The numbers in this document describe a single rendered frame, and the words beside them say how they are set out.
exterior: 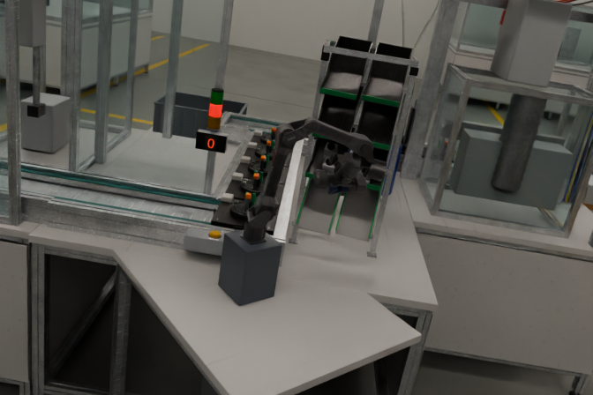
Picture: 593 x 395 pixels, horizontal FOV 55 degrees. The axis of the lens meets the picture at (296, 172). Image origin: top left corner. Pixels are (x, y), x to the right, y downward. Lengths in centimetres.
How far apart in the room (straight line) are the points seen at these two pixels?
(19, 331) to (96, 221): 57
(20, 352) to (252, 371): 121
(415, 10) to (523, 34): 981
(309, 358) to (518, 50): 175
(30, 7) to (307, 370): 177
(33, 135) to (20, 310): 94
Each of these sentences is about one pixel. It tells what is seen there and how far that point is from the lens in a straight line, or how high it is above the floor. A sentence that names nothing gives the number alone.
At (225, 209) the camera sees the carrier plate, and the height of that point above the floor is 97.
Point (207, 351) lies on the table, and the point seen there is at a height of 86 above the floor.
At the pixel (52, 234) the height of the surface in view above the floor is 86.
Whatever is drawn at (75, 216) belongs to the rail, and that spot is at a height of 92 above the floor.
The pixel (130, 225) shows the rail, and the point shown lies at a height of 93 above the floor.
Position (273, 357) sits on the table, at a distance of 173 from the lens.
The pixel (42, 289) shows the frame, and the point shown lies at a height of 63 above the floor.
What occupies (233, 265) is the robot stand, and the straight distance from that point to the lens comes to 189.
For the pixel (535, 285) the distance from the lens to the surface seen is 310.
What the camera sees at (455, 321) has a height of 35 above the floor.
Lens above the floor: 192
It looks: 20 degrees down
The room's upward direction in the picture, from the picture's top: 9 degrees clockwise
